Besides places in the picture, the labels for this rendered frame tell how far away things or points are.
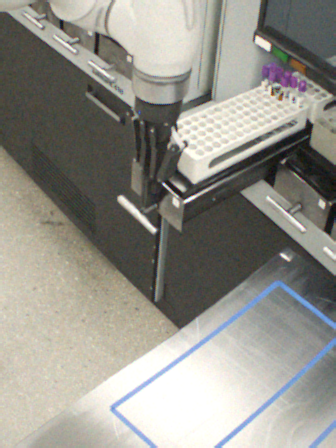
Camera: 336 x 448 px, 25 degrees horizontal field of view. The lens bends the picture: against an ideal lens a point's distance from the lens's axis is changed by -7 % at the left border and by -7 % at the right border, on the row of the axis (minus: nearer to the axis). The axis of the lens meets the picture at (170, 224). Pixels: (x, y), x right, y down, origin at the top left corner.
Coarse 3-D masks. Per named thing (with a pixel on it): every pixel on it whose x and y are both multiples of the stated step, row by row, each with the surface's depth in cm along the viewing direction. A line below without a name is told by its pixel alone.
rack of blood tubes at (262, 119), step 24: (240, 96) 141; (264, 96) 143; (192, 120) 136; (216, 120) 135; (240, 120) 136; (264, 120) 137; (288, 120) 139; (192, 144) 130; (216, 144) 131; (240, 144) 132; (264, 144) 138; (192, 168) 129; (216, 168) 132
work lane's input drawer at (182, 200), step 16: (304, 128) 144; (272, 144) 139; (288, 144) 142; (256, 160) 138; (272, 160) 140; (176, 176) 131; (224, 176) 134; (240, 176) 135; (256, 176) 139; (160, 192) 133; (176, 192) 130; (192, 192) 130; (208, 192) 131; (224, 192) 135; (128, 208) 134; (144, 208) 134; (160, 208) 135; (176, 208) 131; (192, 208) 131; (208, 208) 134; (144, 224) 132; (176, 224) 133
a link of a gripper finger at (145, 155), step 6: (144, 120) 121; (144, 126) 121; (144, 132) 122; (144, 138) 123; (144, 144) 125; (144, 150) 126; (150, 150) 126; (144, 156) 126; (150, 156) 127; (144, 162) 127; (144, 168) 128
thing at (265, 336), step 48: (240, 288) 115; (288, 288) 115; (192, 336) 108; (240, 336) 108; (288, 336) 108; (144, 384) 101; (192, 384) 102; (240, 384) 102; (288, 384) 102; (48, 432) 94; (96, 432) 95; (144, 432) 96; (192, 432) 96; (240, 432) 96; (288, 432) 97
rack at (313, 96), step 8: (296, 72) 149; (304, 80) 148; (296, 88) 145; (312, 88) 146; (320, 88) 147; (304, 96) 144; (312, 96) 144; (320, 96) 144; (328, 96) 144; (312, 104) 143; (320, 104) 143; (328, 104) 152; (312, 112) 144; (320, 112) 145; (328, 112) 147; (312, 120) 145
